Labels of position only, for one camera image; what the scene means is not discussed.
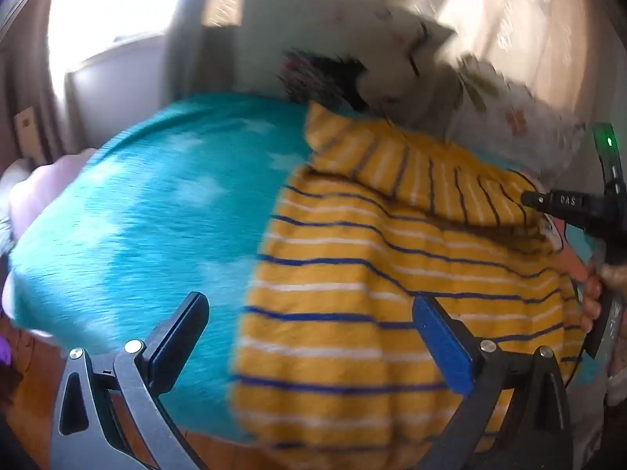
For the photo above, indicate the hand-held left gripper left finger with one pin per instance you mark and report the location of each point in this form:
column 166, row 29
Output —
column 185, row 325

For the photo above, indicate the bright window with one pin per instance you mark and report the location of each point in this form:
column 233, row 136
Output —
column 122, row 0

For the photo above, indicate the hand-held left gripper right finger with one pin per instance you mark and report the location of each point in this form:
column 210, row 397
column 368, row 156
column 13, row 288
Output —
column 443, row 342

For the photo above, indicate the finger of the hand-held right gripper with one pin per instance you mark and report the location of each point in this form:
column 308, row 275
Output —
column 563, row 203

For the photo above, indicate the yellow striped knit sweater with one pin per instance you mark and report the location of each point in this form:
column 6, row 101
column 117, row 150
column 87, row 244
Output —
column 343, row 303

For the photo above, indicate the white pillow with silhouette print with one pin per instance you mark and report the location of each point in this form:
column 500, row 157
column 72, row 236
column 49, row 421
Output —
column 318, row 19

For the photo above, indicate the white cloth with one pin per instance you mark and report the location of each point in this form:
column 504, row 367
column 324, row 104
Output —
column 44, row 191

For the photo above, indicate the beige sofa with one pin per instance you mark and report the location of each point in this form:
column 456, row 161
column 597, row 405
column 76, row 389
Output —
column 519, row 5

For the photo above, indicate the teal star print blanket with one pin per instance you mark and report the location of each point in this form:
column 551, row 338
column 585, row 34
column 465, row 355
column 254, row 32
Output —
column 147, row 230

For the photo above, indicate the pale floral cushion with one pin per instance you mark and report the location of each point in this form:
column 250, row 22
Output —
column 514, row 117

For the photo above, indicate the beige wall socket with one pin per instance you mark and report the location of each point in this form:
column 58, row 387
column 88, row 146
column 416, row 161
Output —
column 25, row 132

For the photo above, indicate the person's right hand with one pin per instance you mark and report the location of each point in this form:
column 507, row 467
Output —
column 591, row 303

